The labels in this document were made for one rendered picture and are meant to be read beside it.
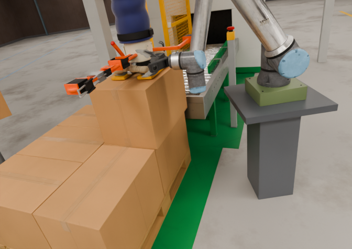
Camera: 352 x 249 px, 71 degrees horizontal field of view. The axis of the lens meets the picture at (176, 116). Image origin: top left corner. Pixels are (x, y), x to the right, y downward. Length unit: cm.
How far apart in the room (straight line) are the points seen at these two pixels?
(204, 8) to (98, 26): 193
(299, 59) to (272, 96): 28
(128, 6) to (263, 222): 156
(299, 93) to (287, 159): 48
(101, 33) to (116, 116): 167
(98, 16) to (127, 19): 151
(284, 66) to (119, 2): 96
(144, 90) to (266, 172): 98
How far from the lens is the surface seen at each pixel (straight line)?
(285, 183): 193
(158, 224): 183
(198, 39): 136
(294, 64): 134
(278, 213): 190
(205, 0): 134
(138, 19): 157
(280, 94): 151
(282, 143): 171
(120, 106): 151
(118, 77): 163
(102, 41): 311
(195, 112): 211
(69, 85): 119
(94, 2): 306
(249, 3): 123
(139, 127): 152
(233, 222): 182
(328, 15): 473
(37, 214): 144
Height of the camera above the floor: 141
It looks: 27 degrees down
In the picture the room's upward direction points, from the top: 9 degrees counter-clockwise
